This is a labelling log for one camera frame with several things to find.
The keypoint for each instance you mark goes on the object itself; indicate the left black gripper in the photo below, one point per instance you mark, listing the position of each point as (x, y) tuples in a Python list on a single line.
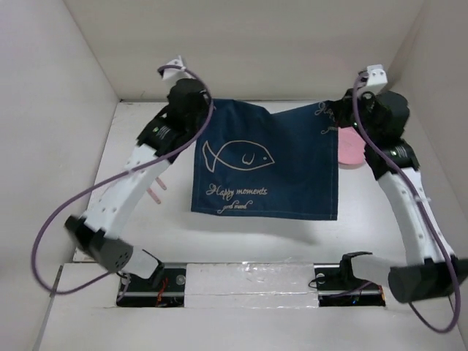
[(205, 108)]

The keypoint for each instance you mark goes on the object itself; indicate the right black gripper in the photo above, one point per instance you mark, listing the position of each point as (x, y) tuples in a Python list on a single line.
[(343, 107)]

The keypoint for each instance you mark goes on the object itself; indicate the pink plastic plate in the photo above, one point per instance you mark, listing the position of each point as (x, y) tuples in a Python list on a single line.
[(350, 147)]

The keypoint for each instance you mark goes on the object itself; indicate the navy fish placemat cloth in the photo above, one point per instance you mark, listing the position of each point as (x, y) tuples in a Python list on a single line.
[(251, 162)]

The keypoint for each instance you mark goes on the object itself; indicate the pink handled fork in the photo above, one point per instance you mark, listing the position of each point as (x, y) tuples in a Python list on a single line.
[(154, 196)]

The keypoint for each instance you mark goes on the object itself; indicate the pink handled knife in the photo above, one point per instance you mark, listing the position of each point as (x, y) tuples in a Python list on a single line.
[(161, 183)]

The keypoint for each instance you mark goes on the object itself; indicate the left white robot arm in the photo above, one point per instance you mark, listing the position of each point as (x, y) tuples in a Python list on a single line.
[(97, 231)]

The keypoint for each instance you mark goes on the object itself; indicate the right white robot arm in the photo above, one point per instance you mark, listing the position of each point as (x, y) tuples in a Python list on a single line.
[(432, 269)]

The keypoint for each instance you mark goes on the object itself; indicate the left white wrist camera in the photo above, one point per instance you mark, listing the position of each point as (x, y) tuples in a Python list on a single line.
[(173, 70)]

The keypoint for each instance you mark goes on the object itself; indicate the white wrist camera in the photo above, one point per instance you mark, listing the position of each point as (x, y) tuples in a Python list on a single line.
[(374, 76), (173, 70)]

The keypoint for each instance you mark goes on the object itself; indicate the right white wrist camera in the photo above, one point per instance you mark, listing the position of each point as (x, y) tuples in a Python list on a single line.
[(374, 76)]

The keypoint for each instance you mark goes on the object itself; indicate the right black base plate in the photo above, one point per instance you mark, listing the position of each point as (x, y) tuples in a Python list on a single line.
[(335, 288)]

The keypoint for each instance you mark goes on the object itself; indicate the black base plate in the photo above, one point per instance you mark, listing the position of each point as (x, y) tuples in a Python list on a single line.
[(134, 292), (335, 288)]

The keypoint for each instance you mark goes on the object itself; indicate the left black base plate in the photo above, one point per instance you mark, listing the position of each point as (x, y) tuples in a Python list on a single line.
[(134, 292)]

